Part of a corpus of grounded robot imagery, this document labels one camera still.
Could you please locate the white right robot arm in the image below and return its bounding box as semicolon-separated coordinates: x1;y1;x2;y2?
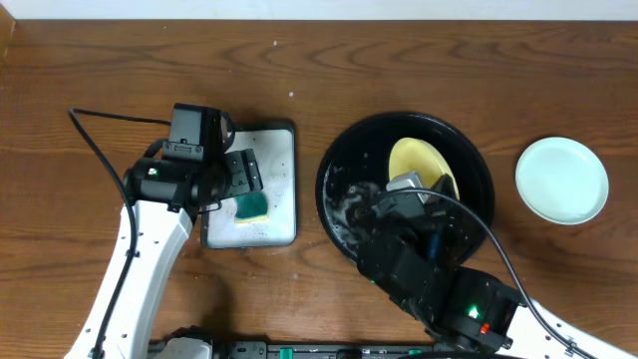
354;186;629;358

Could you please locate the yellow plate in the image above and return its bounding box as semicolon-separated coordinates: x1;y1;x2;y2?
388;138;460;199

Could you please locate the green yellow sponge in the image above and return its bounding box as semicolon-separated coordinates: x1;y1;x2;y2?
234;191;269;223

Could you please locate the light green plate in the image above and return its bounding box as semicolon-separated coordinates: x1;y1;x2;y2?
514;137;609;225

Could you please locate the round black tray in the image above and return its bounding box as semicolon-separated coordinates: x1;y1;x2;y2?
315;112;495;262

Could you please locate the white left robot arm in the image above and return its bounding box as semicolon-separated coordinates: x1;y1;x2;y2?
67;146;272;358

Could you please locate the rectangular black sponge tray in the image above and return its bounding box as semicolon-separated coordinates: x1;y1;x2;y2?
200;121;297;249

